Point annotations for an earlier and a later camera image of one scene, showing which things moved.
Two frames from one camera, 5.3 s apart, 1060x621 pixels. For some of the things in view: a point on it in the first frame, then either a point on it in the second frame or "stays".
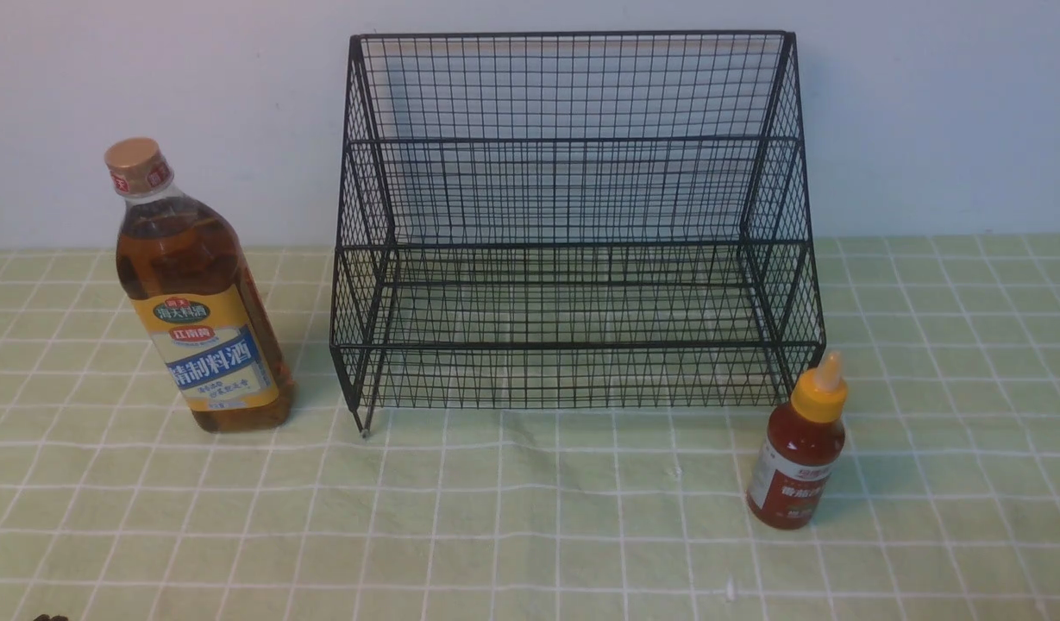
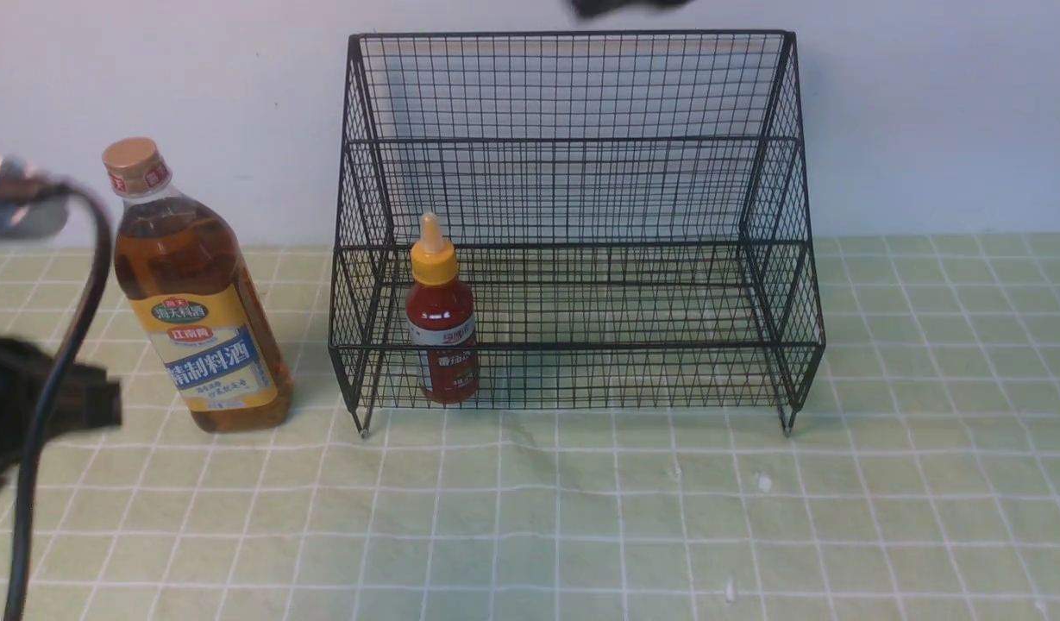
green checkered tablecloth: [956, 492] stays
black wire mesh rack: [573, 221] stays
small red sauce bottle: [801, 448] → [440, 321]
